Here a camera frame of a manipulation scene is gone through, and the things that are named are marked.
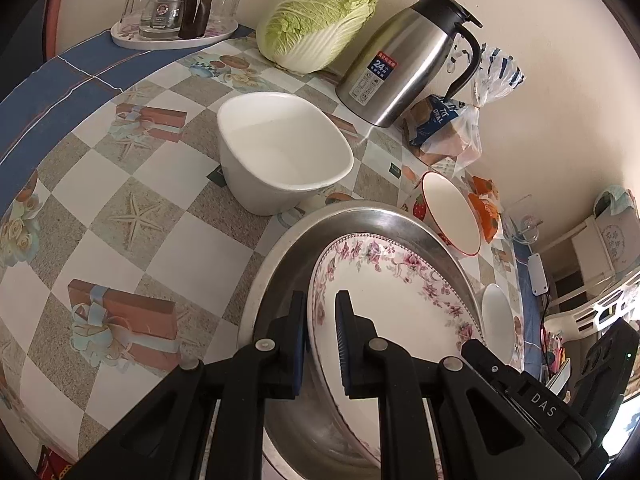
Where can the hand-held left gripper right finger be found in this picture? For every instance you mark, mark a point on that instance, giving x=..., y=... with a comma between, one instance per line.
x=342, y=350

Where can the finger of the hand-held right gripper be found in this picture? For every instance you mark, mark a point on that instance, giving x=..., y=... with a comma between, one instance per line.
x=490, y=365

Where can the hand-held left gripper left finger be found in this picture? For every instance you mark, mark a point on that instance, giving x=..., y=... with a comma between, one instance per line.
x=299, y=355

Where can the small white floral bowl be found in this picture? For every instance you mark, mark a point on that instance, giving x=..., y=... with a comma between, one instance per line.
x=497, y=320

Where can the round pink floral plate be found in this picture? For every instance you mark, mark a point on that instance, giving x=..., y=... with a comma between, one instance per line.
x=400, y=310

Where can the stainless steel basin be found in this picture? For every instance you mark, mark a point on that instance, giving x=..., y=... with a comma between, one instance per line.
x=295, y=440

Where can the strawberry print bowl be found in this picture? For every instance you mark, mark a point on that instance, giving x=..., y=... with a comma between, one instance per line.
x=450, y=210

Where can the white square bowl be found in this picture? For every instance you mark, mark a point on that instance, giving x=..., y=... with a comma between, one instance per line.
x=280, y=150

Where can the colourful small clutter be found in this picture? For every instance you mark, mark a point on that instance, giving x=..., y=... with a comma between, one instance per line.
x=556, y=357

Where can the white plastic stool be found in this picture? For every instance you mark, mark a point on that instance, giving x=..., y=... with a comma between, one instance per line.
x=600, y=312

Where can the clear glass mug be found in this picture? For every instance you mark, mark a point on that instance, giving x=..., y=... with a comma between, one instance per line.
x=525, y=230

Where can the orange snack packet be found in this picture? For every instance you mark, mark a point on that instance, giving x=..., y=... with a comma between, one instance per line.
x=485, y=186
x=487, y=220

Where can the white chair with cushion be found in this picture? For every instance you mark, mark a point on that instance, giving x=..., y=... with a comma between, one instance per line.
x=615, y=240

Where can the bagged sliced bread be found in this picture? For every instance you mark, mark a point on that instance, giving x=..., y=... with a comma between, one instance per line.
x=450, y=135

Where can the red floral cushion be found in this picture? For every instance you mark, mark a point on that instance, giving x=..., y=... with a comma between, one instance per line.
x=52, y=465

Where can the stainless steel thermos jug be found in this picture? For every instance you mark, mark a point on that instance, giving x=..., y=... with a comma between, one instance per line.
x=400, y=75

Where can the napa cabbage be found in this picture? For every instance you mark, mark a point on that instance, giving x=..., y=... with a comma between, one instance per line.
x=310, y=30

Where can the white oval tray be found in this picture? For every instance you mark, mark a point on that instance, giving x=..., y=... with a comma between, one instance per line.
x=150, y=44

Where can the blue plaid tablecloth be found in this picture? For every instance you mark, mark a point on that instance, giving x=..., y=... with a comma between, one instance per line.
x=75, y=85

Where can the clear drinking glass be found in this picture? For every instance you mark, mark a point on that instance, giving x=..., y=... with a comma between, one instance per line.
x=132, y=7
x=227, y=5

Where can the dark blue refrigerator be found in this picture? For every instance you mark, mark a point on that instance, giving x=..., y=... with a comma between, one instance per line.
x=27, y=45

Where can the pink foam board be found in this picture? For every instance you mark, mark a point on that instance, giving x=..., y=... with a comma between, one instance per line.
x=52, y=15

